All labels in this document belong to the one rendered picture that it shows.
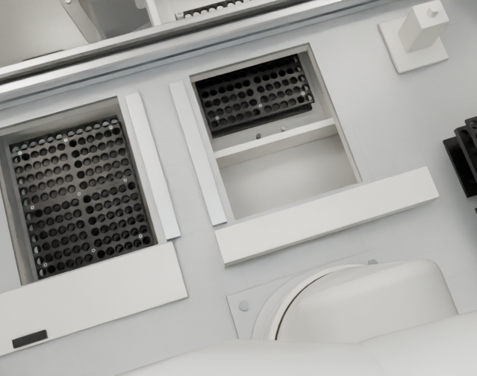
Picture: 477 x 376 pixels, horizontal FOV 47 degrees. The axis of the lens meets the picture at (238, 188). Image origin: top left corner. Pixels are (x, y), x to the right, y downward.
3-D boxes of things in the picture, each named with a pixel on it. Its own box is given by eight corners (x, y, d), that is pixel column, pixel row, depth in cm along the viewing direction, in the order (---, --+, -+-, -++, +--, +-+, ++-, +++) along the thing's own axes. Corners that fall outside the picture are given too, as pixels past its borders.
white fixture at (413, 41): (377, 26, 89) (395, -12, 79) (425, 12, 90) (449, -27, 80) (398, 74, 87) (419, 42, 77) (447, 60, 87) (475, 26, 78)
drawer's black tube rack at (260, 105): (178, 33, 100) (174, 13, 94) (269, 9, 102) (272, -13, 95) (213, 144, 95) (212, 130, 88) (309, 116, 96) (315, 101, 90)
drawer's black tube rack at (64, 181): (22, 157, 93) (8, 145, 87) (124, 128, 95) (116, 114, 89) (51, 283, 88) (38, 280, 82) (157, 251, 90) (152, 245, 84)
